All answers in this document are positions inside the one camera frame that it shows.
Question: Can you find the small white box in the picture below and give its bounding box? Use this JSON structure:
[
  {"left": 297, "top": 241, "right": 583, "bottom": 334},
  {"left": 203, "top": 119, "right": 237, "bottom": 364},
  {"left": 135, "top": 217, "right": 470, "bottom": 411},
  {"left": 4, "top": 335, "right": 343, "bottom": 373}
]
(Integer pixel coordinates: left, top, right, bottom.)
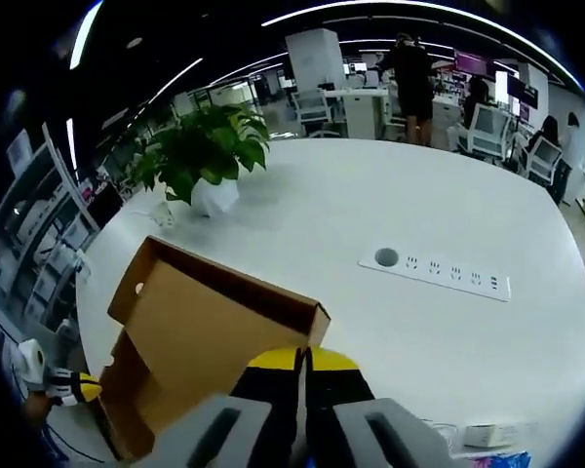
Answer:
[{"left": 465, "top": 422, "right": 540, "bottom": 448}]

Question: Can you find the person's left hand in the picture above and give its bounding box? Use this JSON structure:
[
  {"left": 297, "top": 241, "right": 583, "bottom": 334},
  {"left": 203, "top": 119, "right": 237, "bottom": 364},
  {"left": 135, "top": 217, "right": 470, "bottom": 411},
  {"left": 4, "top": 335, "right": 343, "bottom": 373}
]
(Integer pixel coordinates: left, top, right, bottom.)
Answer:
[{"left": 21, "top": 391, "right": 55, "bottom": 431}]

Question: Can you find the white table socket strip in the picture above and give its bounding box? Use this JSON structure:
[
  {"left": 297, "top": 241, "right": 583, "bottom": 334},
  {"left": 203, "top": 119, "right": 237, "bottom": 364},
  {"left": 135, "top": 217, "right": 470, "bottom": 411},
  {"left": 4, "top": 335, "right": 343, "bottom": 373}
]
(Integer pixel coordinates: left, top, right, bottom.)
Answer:
[{"left": 358, "top": 246, "right": 512, "bottom": 302}]

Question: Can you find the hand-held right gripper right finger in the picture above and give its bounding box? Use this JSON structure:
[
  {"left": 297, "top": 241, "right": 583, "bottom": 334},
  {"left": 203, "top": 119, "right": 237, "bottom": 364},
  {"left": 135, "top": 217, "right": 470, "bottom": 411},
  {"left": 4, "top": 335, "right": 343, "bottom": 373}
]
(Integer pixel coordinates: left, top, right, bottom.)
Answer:
[{"left": 302, "top": 346, "right": 462, "bottom": 468}]

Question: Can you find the white office desk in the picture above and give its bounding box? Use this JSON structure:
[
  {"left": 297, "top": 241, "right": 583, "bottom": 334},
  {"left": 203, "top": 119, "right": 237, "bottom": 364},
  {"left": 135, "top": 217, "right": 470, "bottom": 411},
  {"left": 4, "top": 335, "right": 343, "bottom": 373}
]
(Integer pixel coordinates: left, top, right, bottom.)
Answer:
[{"left": 321, "top": 87, "right": 389, "bottom": 140}]

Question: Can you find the potted green plant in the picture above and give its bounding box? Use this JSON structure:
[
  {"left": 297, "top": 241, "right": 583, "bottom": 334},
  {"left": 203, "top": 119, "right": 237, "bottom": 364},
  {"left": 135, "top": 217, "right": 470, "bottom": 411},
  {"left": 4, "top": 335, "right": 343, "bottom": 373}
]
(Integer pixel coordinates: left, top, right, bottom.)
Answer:
[{"left": 135, "top": 104, "right": 272, "bottom": 218}]

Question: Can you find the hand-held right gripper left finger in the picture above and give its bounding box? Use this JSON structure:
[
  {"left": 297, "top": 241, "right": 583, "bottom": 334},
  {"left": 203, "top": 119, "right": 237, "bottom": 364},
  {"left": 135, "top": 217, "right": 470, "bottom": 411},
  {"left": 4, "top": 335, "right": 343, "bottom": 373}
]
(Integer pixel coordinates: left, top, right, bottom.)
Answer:
[{"left": 148, "top": 346, "right": 304, "bottom": 468}]

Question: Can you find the dark screen monitor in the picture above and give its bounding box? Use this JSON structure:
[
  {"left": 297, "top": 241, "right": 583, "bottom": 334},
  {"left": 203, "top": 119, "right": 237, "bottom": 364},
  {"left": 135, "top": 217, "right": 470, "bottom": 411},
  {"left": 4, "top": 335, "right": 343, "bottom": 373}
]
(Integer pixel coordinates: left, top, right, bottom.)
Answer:
[{"left": 506, "top": 72, "right": 540, "bottom": 106}]

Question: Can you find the white cable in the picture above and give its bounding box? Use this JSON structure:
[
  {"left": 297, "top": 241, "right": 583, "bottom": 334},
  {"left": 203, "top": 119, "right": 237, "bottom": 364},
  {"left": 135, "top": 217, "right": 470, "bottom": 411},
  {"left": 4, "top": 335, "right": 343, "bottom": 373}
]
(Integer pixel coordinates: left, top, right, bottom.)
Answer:
[{"left": 421, "top": 417, "right": 464, "bottom": 440}]

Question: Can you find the white office chair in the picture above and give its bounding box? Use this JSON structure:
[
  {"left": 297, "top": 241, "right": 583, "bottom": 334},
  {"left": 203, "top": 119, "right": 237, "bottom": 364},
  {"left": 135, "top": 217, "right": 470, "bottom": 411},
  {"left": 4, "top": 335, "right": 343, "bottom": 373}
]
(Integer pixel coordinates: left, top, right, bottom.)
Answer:
[
  {"left": 450, "top": 104, "right": 511, "bottom": 157},
  {"left": 521, "top": 136, "right": 565, "bottom": 184}
]

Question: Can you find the brown cardboard shoe box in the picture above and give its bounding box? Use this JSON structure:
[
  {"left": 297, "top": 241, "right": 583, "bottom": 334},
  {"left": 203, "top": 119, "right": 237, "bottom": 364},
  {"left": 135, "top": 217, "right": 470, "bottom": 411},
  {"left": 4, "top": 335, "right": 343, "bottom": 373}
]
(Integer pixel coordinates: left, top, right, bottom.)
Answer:
[{"left": 95, "top": 235, "right": 332, "bottom": 464}]

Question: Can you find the pink screen monitor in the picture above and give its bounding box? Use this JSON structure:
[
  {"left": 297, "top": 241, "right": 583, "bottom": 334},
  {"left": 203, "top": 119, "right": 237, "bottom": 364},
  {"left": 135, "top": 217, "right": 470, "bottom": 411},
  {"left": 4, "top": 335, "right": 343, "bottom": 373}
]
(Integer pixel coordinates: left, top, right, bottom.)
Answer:
[{"left": 452, "top": 48, "right": 496, "bottom": 74}]

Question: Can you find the metal shelf rack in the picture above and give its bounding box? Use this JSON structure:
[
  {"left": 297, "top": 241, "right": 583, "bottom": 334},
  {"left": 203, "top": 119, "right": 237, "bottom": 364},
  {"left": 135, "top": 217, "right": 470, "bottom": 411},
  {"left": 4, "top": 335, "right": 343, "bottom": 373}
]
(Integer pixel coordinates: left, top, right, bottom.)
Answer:
[{"left": 0, "top": 121, "right": 103, "bottom": 313}]

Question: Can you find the blue soft tissue pack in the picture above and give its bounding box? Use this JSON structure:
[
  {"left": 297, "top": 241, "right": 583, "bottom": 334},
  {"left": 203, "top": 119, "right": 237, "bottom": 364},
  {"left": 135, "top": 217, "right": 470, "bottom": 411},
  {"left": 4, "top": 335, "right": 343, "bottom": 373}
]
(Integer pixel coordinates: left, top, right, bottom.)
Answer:
[{"left": 467, "top": 450, "right": 532, "bottom": 468}]

